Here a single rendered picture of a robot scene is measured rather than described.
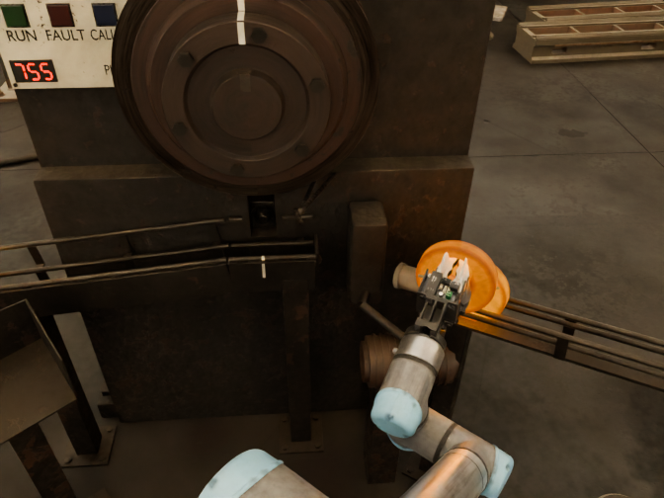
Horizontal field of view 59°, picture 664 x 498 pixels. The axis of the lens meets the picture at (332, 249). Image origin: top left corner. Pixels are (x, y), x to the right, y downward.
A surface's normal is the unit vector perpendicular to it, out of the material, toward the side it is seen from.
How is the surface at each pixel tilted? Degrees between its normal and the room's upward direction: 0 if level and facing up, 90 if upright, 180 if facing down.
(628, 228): 0
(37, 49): 90
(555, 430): 0
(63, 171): 0
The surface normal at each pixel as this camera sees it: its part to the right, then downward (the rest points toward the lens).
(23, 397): -0.05, -0.74
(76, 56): 0.07, 0.63
